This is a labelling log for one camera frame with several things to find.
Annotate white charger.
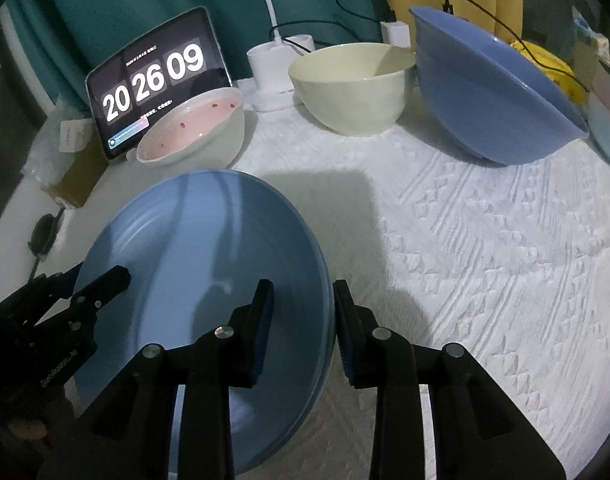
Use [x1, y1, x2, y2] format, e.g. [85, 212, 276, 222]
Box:
[380, 21, 412, 50]

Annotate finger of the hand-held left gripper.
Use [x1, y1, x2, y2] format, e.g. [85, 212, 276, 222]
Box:
[15, 266, 82, 306]
[72, 266, 132, 311]

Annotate person's left hand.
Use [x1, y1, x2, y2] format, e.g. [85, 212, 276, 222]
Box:
[0, 390, 80, 480]

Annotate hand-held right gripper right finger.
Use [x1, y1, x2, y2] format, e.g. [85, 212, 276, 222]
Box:
[333, 280, 566, 480]

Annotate black lamp cable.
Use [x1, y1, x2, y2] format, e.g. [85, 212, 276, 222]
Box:
[272, 19, 353, 55]

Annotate pink speckled bowl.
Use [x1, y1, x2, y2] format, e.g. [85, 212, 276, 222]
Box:
[126, 87, 246, 168]

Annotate cardboard box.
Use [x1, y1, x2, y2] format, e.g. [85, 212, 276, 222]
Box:
[40, 152, 106, 208]

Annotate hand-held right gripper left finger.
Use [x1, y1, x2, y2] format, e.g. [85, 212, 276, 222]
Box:
[82, 280, 276, 480]

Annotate large blue bowl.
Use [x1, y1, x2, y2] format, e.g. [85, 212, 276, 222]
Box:
[409, 6, 590, 166]

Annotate tablet with clock display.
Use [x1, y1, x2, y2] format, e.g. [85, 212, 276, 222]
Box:
[86, 6, 232, 161]

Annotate black round disc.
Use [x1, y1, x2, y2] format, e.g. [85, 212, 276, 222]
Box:
[27, 214, 60, 262]

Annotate small white box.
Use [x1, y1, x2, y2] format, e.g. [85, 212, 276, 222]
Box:
[60, 120, 93, 153]

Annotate white desk lamp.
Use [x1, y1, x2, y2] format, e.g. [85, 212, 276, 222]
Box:
[247, 0, 316, 111]

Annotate cream bowl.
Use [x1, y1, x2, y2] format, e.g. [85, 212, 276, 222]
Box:
[288, 43, 416, 137]

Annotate black adapter cable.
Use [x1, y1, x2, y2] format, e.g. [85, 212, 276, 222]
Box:
[445, 0, 541, 63]

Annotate yellow wipes packet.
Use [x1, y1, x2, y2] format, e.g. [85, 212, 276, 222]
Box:
[510, 40, 586, 106]

